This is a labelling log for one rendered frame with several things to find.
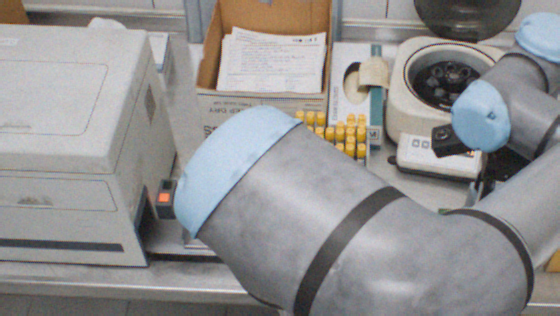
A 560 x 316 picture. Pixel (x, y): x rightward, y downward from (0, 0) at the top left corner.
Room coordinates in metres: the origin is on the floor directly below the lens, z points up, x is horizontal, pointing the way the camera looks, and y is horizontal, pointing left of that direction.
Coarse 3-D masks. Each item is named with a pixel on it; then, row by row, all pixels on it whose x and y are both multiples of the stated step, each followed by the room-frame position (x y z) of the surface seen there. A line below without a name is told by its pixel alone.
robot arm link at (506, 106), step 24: (504, 72) 0.60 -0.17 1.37; (528, 72) 0.60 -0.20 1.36; (480, 96) 0.56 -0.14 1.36; (504, 96) 0.56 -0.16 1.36; (528, 96) 0.56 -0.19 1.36; (456, 120) 0.55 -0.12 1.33; (480, 120) 0.54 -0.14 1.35; (504, 120) 0.54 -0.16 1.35; (528, 120) 0.54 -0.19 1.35; (552, 120) 0.53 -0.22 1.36; (480, 144) 0.53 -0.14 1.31; (504, 144) 0.53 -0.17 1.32; (528, 144) 0.52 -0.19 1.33
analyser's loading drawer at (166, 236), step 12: (144, 228) 0.65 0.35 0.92; (156, 228) 0.66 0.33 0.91; (168, 228) 0.66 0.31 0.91; (180, 228) 0.66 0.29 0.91; (144, 240) 0.63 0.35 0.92; (156, 240) 0.63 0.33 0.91; (168, 240) 0.63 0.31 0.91; (180, 240) 0.63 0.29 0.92; (192, 240) 0.64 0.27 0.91; (156, 252) 0.61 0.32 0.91; (168, 252) 0.61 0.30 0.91; (180, 252) 0.61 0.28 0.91; (192, 252) 0.61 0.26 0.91; (204, 252) 0.61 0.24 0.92
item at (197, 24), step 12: (192, 0) 1.21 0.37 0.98; (204, 0) 1.21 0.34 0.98; (216, 0) 1.21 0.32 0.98; (264, 0) 1.22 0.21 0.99; (336, 0) 1.22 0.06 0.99; (192, 12) 1.21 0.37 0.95; (204, 12) 1.21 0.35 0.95; (336, 12) 1.22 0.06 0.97; (192, 24) 1.20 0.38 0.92; (204, 24) 1.20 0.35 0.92; (336, 24) 1.21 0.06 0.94; (192, 36) 1.19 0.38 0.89; (204, 36) 1.19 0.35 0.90; (336, 36) 1.20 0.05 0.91
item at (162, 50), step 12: (96, 24) 1.10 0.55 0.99; (108, 24) 1.10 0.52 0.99; (120, 24) 1.10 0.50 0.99; (156, 36) 1.14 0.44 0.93; (168, 36) 1.15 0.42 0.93; (156, 48) 1.10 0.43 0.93; (168, 48) 1.12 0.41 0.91; (156, 60) 1.06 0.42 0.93; (168, 60) 1.10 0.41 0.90; (168, 72) 1.08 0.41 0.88
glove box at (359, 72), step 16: (336, 48) 1.12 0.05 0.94; (352, 48) 1.12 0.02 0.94; (368, 48) 1.13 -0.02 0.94; (336, 64) 1.07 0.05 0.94; (352, 64) 1.08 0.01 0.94; (368, 64) 1.05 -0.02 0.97; (384, 64) 1.07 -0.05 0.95; (336, 80) 1.02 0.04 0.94; (352, 80) 1.04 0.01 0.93; (368, 80) 1.01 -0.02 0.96; (384, 80) 1.02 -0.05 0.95; (336, 96) 0.98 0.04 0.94; (352, 96) 1.00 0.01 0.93; (368, 96) 0.98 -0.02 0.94; (336, 112) 0.93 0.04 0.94; (352, 112) 0.94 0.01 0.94; (368, 112) 0.94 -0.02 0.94; (368, 128) 0.90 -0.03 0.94
